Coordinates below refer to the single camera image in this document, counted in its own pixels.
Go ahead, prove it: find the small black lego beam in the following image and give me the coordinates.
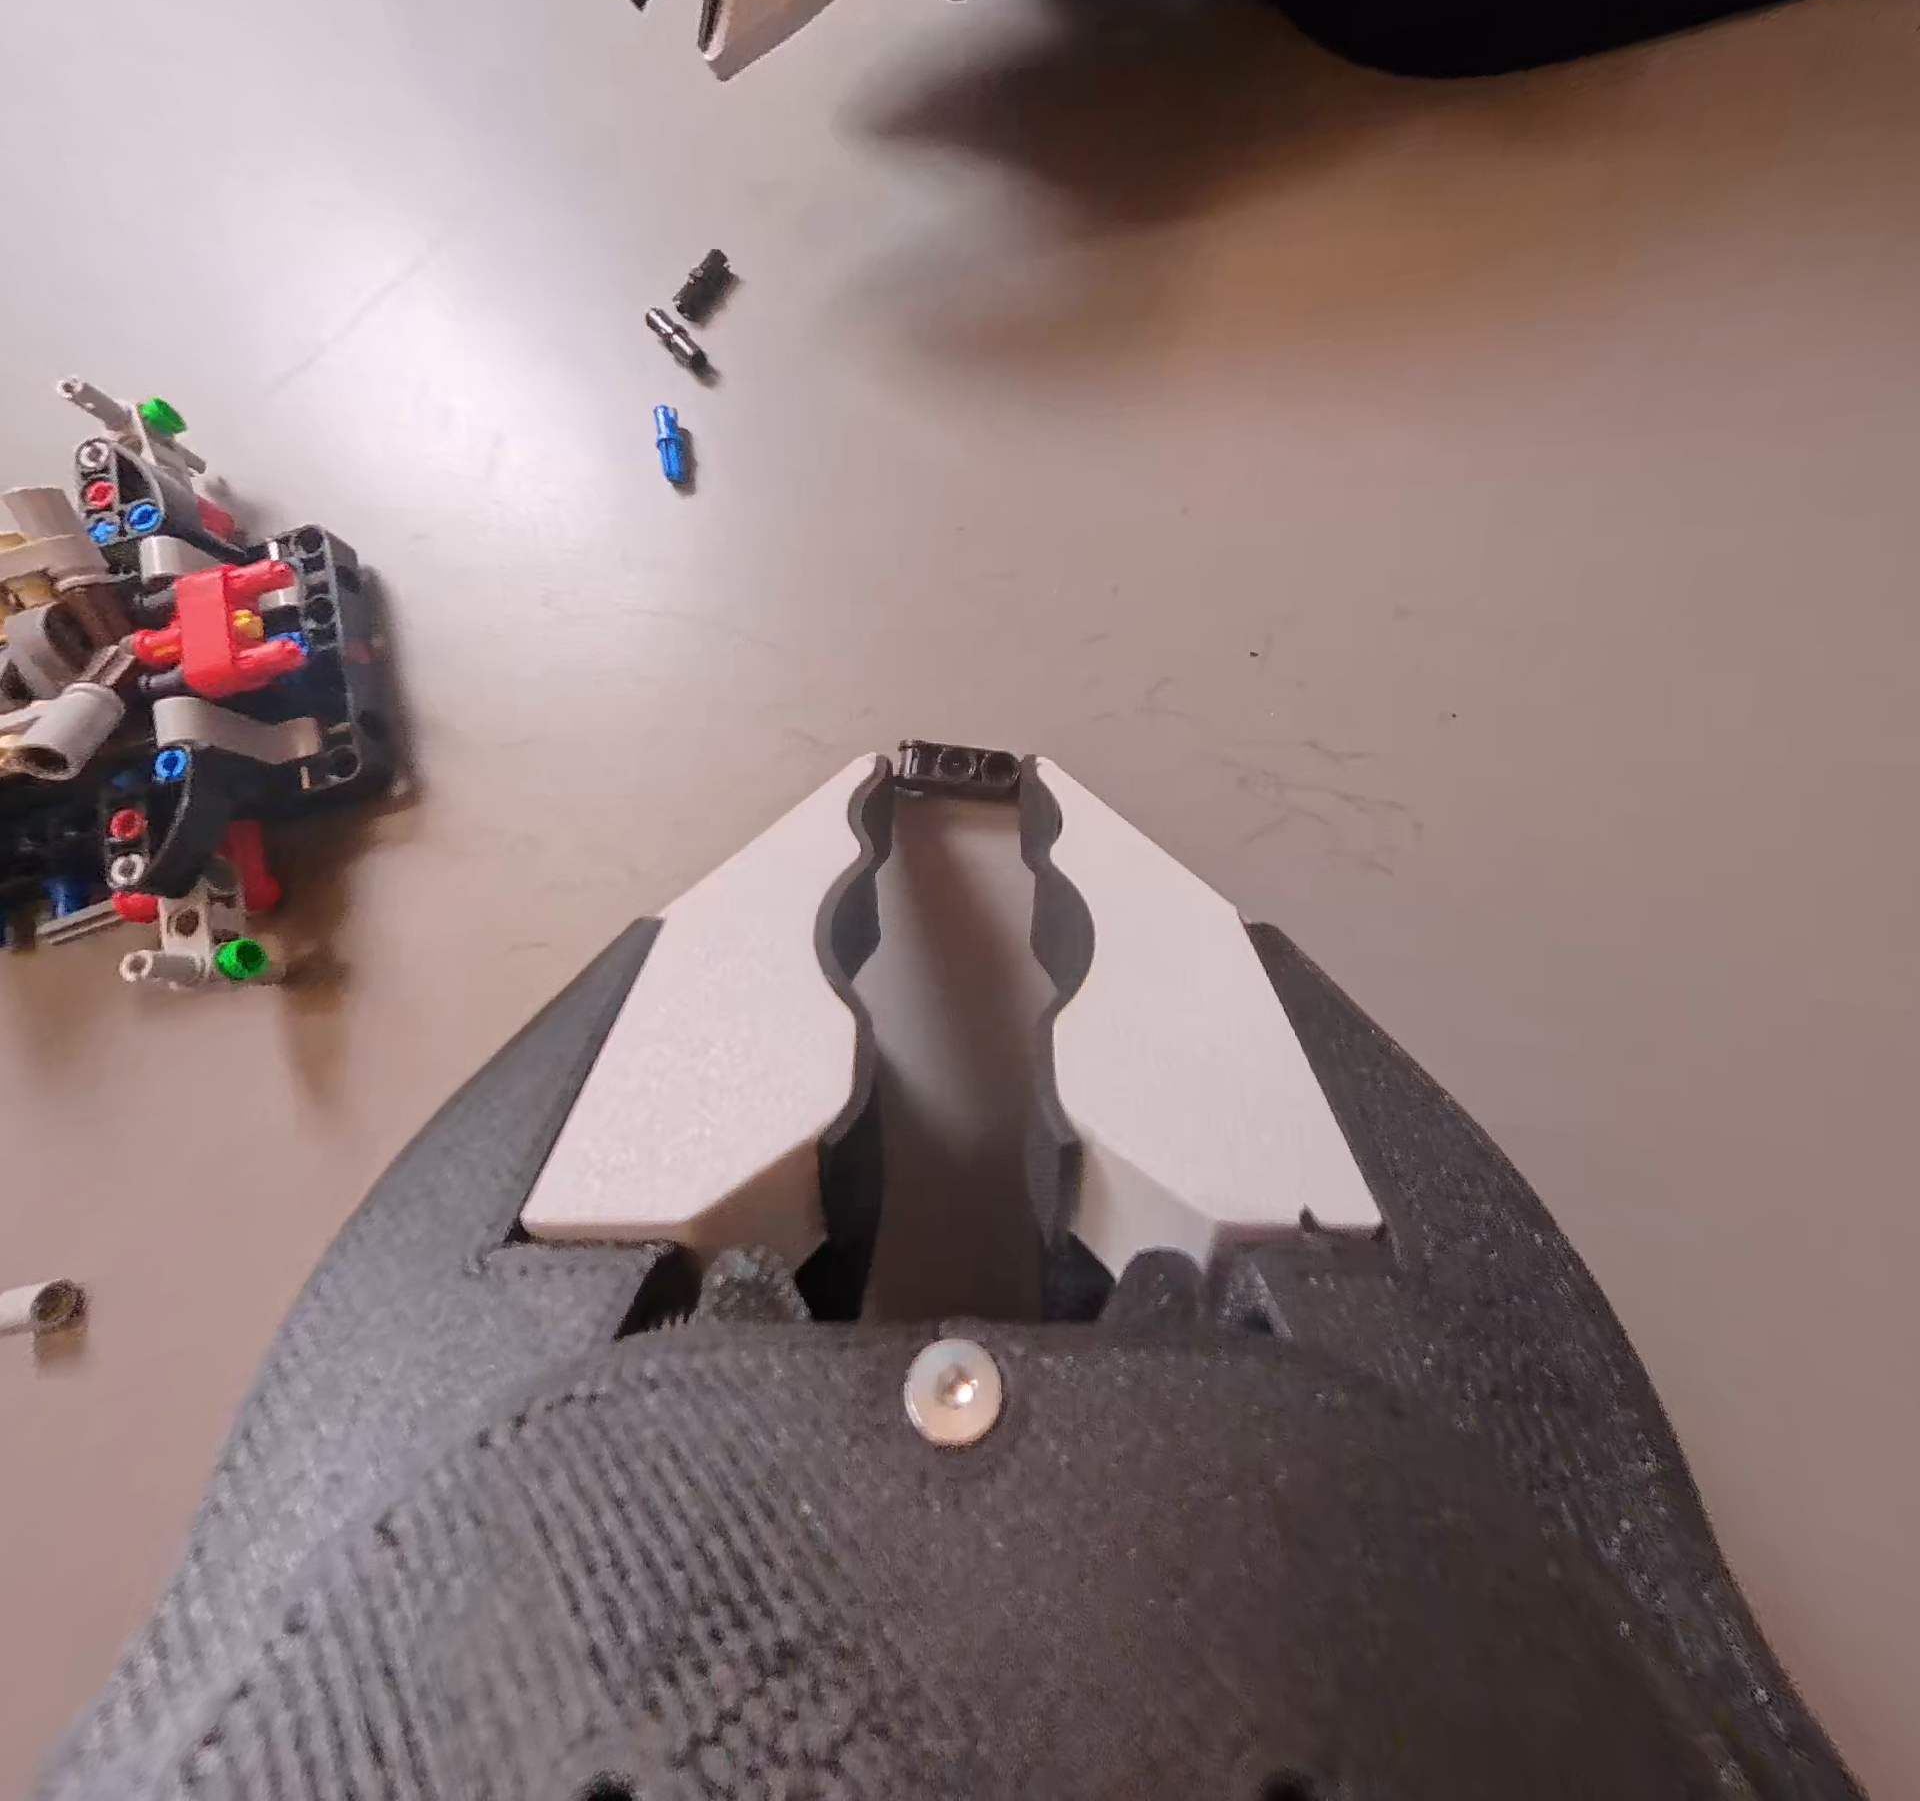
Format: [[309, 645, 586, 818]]
[[897, 739, 1032, 795]]

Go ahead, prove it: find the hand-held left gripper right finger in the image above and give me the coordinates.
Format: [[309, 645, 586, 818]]
[[1023, 753, 1386, 1277]]

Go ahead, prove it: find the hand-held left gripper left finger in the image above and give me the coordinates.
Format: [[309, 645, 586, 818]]
[[514, 749, 898, 1292]]

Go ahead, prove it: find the multicoloured lego engine assembly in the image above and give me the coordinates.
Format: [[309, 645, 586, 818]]
[[0, 377, 421, 991]]

